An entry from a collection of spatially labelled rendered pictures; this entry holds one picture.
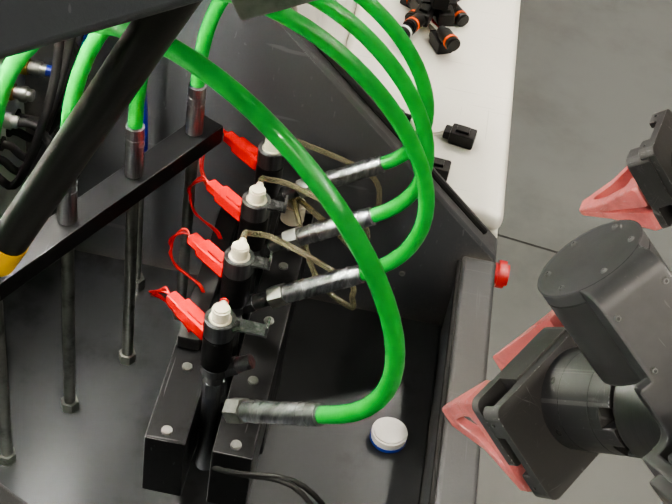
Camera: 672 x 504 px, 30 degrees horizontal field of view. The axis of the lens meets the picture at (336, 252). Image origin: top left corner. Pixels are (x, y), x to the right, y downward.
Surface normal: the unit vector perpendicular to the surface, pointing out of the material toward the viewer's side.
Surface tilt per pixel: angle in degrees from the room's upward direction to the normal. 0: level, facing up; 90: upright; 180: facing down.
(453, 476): 0
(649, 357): 53
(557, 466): 46
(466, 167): 0
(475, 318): 0
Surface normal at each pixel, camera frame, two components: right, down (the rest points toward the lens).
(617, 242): -0.58, -0.76
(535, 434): 0.50, -0.05
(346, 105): -0.15, 0.67
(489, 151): 0.14, -0.72
